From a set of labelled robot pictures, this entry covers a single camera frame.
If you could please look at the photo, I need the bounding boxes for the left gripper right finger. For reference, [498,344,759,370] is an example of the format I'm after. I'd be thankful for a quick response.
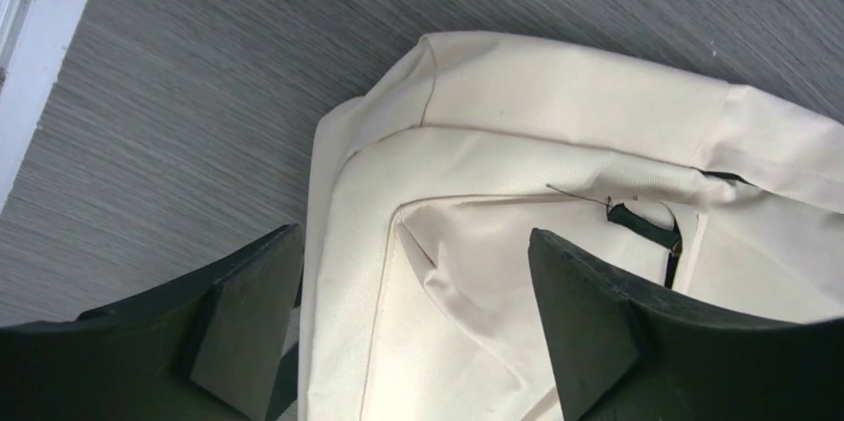
[528,228,843,420]

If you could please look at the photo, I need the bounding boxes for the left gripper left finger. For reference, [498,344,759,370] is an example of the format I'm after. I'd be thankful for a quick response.
[1,224,304,420]

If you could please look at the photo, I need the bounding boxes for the beige canvas backpack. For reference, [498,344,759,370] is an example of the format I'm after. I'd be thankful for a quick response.
[298,32,843,420]

